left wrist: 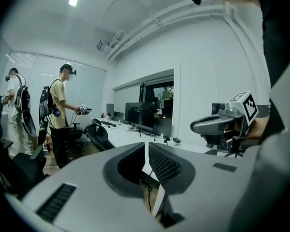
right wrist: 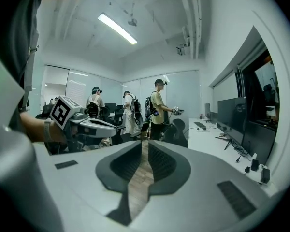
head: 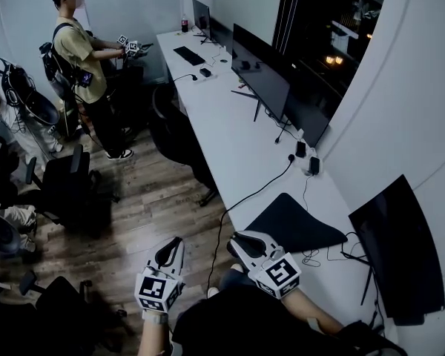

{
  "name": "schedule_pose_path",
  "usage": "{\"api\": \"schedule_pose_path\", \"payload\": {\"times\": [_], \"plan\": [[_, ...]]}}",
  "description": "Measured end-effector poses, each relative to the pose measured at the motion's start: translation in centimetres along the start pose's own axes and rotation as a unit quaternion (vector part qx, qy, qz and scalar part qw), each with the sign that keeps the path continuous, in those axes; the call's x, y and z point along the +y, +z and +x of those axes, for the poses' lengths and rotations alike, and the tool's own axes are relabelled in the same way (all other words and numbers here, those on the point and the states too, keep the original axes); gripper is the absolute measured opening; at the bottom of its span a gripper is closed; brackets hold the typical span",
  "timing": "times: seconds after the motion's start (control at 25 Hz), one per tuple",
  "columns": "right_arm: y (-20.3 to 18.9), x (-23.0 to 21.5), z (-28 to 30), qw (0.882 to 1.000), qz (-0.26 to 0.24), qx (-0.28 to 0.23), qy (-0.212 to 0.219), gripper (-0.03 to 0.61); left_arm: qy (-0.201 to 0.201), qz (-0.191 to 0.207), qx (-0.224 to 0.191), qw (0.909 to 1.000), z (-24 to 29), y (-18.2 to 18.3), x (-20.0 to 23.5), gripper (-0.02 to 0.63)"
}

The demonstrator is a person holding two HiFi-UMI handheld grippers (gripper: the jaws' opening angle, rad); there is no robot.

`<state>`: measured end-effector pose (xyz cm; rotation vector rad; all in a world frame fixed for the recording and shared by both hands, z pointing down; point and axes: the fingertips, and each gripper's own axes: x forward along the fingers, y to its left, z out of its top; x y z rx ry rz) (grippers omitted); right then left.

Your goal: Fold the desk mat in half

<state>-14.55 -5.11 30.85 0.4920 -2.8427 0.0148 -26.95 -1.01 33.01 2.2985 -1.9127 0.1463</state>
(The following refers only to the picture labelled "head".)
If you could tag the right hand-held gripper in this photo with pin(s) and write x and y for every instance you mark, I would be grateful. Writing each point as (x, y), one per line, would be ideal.
(280, 273)

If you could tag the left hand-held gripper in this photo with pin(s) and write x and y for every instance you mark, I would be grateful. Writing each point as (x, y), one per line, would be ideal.
(152, 287)

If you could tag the black cloth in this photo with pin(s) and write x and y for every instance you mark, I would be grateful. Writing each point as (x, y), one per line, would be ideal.
(293, 224)

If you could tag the person's left forearm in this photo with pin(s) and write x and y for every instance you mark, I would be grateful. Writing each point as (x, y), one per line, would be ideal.
(154, 341)

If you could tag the person's right forearm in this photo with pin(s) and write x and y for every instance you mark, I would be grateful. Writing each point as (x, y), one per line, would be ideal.
(311, 313)

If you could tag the person's left shoe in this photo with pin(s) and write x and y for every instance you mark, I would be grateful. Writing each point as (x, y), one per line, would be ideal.
(213, 292)

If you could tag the person's black clothing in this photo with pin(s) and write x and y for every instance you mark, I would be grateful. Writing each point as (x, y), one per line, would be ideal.
(244, 328)

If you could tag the white power strip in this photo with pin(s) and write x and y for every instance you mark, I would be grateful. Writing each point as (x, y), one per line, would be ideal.
(301, 162)

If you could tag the black power adapter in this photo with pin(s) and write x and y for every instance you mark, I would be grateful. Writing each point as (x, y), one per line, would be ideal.
(314, 165)
(300, 149)

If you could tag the black office chair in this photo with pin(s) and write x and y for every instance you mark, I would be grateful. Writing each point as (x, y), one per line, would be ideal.
(70, 191)
(178, 135)
(59, 310)

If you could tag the black computer monitor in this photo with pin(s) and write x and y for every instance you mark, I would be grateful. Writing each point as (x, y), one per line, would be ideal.
(397, 250)
(259, 69)
(201, 17)

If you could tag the grey office chair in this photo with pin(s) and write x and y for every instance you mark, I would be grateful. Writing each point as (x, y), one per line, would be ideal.
(0, 232)
(42, 109)

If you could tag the small black box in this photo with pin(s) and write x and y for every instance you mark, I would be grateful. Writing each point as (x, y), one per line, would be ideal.
(205, 72)

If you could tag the black keyboard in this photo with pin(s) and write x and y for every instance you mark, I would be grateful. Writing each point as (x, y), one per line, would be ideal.
(189, 56)

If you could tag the dark window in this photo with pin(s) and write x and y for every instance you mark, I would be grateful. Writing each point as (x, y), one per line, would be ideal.
(319, 32)

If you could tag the dark drink bottle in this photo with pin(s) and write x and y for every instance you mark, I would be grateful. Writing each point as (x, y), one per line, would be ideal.
(184, 24)

